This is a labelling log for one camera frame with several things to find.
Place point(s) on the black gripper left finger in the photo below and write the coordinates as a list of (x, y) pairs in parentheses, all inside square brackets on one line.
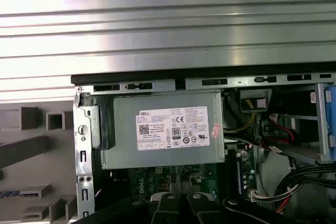
[(168, 211)]

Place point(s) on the green motherboard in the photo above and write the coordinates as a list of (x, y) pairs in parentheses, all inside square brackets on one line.
[(210, 179)]

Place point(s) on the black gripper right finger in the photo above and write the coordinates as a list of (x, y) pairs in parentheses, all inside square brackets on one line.
[(202, 211)]

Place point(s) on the grey power supply unit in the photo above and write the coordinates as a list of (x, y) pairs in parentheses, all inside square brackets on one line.
[(126, 153)]

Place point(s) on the RAM stick with blue label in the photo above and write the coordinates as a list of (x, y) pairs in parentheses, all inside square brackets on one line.
[(18, 194)]

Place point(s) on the grey parts rack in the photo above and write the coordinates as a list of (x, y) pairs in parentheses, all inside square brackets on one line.
[(60, 155)]

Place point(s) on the blue plastic drive bracket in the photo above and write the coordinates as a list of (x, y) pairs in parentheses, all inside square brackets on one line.
[(330, 103)]

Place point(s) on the black PC case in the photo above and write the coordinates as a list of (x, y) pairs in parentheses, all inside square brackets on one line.
[(131, 73)]

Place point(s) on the metal drive cage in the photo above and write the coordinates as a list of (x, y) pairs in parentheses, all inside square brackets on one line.
[(321, 119)]

